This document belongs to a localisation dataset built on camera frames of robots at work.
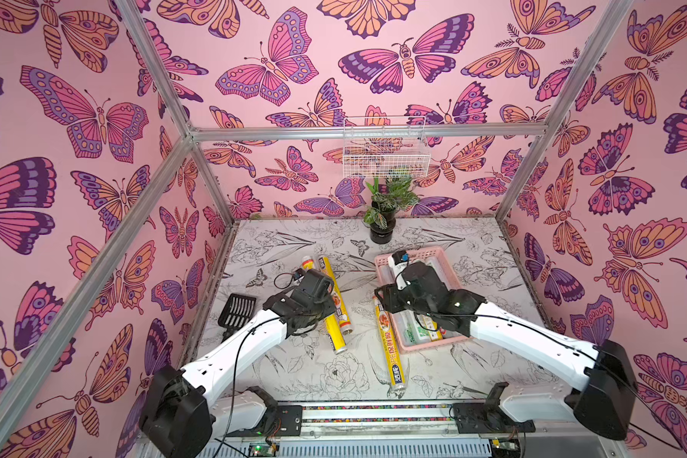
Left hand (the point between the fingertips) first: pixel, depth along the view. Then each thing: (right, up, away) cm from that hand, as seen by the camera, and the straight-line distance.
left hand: (334, 302), depth 83 cm
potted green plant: (+17, +32, +12) cm, 38 cm away
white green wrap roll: (+22, -9, +2) cm, 24 cm away
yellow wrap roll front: (-8, +11, +4) cm, 14 cm away
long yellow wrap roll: (+2, -4, +7) cm, 9 cm away
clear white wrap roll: (+34, +10, +19) cm, 40 cm away
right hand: (+12, +4, -6) cm, 14 cm away
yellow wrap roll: (+16, -13, +1) cm, 21 cm away
